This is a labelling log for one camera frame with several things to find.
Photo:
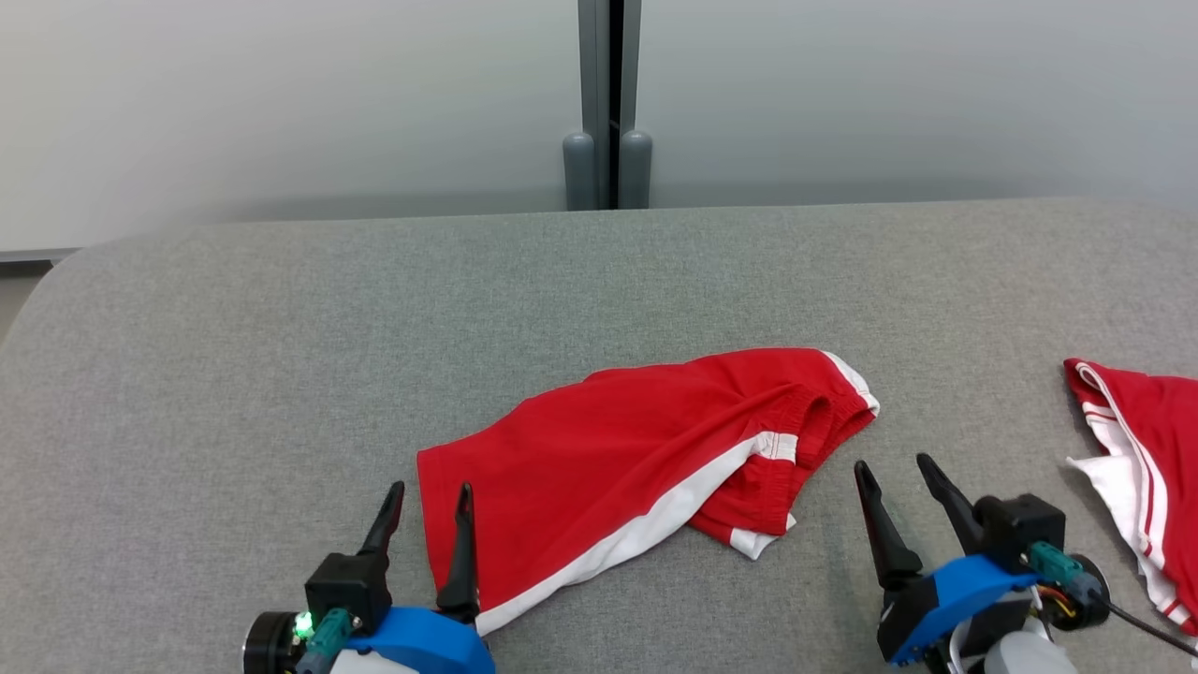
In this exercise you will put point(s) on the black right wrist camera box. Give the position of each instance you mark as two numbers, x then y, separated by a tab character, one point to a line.
1020	524

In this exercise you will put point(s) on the red white-striped shorts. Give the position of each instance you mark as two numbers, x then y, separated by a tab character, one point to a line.
580	468

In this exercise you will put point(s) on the teal left camera connector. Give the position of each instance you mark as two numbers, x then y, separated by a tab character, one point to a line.
328	638

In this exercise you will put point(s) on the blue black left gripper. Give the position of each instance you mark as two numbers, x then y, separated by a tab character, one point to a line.
435	646

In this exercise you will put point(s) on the grey partition base rail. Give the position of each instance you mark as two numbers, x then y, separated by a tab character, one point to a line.
28	255

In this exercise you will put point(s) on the grey cylinder post foot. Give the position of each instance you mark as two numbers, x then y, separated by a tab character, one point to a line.
578	173
635	173

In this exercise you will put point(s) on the red white basketball jersey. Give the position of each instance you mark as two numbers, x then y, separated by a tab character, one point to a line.
1170	431

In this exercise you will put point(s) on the grey partition frame post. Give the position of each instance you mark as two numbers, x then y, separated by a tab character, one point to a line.
590	75

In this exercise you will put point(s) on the teal right camera connector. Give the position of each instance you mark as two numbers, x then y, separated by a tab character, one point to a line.
1053	562

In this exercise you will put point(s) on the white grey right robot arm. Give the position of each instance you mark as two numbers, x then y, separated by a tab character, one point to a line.
1020	655

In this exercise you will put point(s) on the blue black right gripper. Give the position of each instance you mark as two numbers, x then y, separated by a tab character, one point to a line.
945	599

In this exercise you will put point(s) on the teal camera connector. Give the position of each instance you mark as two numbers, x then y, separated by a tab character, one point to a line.
1053	562
328	638

